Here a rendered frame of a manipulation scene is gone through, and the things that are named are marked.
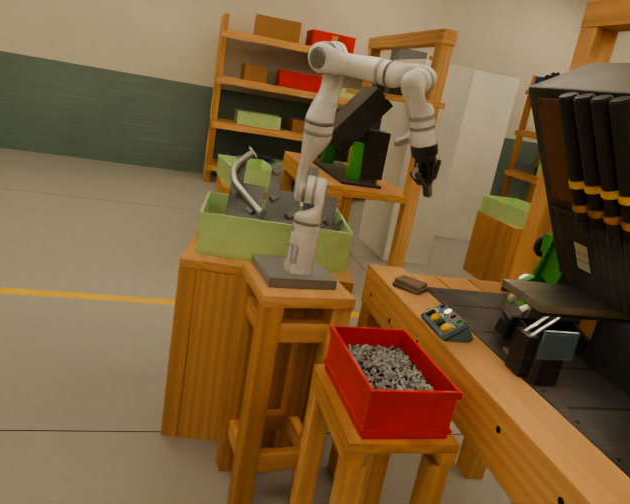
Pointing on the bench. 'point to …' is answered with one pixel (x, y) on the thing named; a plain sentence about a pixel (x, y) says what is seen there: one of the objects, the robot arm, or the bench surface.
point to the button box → (451, 326)
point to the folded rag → (410, 284)
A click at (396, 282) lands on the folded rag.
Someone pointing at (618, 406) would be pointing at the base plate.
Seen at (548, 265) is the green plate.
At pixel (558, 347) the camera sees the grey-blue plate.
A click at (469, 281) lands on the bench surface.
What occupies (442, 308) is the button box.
